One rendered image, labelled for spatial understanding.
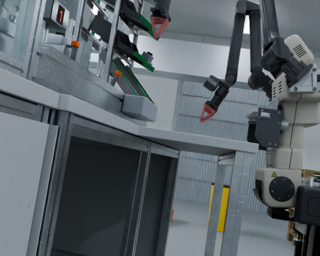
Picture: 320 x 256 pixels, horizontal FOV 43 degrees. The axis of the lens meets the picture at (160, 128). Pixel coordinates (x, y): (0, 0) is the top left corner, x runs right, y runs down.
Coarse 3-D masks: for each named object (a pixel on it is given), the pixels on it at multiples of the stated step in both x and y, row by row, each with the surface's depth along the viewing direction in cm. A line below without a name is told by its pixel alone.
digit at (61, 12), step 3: (60, 6) 139; (60, 9) 139; (63, 9) 141; (60, 12) 139; (63, 12) 141; (57, 15) 137; (60, 15) 139; (63, 15) 142; (57, 18) 138; (60, 18) 140; (57, 21) 138; (60, 21) 140
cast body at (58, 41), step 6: (48, 36) 120; (54, 36) 120; (60, 36) 120; (48, 42) 120; (54, 42) 120; (60, 42) 119; (66, 42) 122; (60, 48) 119; (66, 48) 120; (66, 54) 121
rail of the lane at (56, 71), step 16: (48, 48) 81; (48, 64) 81; (64, 64) 88; (48, 80) 82; (64, 80) 89; (80, 80) 97; (96, 80) 107; (80, 96) 99; (96, 96) 109; (112, 96) 123; (112, 112) 125
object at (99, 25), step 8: (96, 16) 184; (96, 24) 183; (104, 24) 182; (96, 32) 183; (104, 32) 181; (120, 32) 193; (120, 40) 178; (128, 40) 191; (120, 48) 178; (128, 48) 176; (136, 56) 176
